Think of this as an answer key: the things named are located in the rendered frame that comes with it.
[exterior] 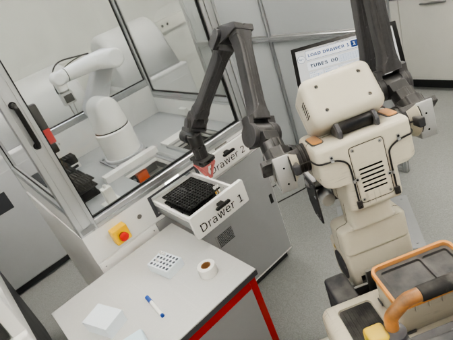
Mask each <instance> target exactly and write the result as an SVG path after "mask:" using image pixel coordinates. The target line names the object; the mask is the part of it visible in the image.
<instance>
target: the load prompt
mask: <svg viewBox="0 0 453 340"><path fill-rule="evenodd" d="M356 47H358V45H357V37H356V38H352V39H348V40H344V41H341V42H337V43H334V44H331V45H327V46H324V47H320V48H317V49H312V50H310V51H306V52H305V57H306V61H309V60H312V59H317V58H319V57H324V56H326V55H331V54H334V53H339V52H341V51H346V50H349V49H354V48H356Z"/></svg>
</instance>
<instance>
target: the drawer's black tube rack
mask: <svg viewBox="0 0 453 340"><path fill-rule="evenodd" d="M213 186H215V185H213V184H211V183H208V182H205V181H202V180H200V179H196V178H194V177H190V178H188V179H187V180H185V181H184V182H183V183H181V184H180V185H178V186H177V187H176V188H174V189H173V190H171V191H170V192H169V193H167V194H166V195H164V196H163V197H162V198H163V199H165V200H166V202H164V203H165V204H166V205H168V206H170V207H171V208H174V209H176V210H178V211H180V212H181V213H182V214H183V213H185V214H187V215H189V216H191V215H192V214H193V213H194V212H196V211H197V210H199V209H200V208H201V207H203V205H205V204H206V203H208V202H209V201H211V199H213V198H214V197H215V196H217V195H216V194H215V193H213V194H212V195H210V196H209V197H207V199H205V200H204V201H202V202H201V203H199V204H198V205H197V206H196V207H195V208H193V209H192V210H190V211H188V210H187V208H189V207H190V206H191V205H192V204H194V203H195V202H197V201H198V200H199V199H200V198H203V196H205V195H206V194H207V193H208V192H210V191H211V190H213Z"/></svg>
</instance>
